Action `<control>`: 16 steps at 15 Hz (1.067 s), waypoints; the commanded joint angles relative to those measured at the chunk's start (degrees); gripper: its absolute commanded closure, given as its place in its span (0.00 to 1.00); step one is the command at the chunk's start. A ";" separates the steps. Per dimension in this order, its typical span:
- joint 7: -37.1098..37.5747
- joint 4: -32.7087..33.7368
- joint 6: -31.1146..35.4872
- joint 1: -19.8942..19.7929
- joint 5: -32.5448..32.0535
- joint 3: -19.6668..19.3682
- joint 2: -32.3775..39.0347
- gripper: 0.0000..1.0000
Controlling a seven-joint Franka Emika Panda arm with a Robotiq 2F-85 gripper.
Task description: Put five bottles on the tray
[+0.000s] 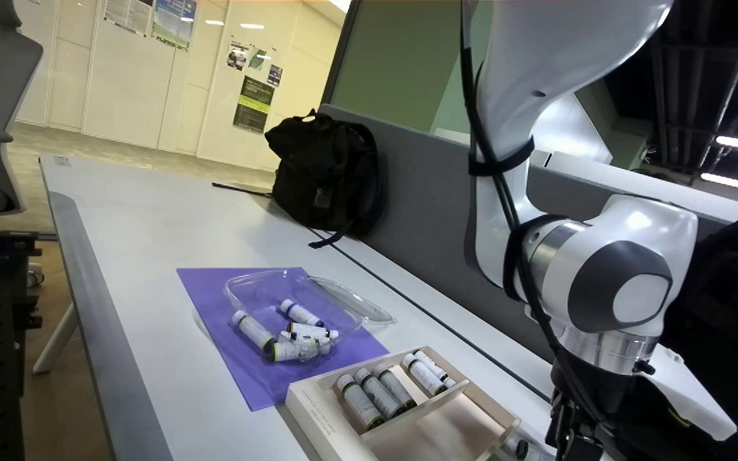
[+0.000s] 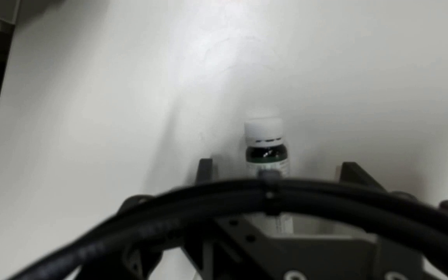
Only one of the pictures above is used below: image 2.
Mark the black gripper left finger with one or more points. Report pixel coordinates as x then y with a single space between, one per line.
206 172

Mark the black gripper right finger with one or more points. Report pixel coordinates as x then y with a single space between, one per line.
353 176

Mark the small white bottle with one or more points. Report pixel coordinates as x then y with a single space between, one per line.
265 145

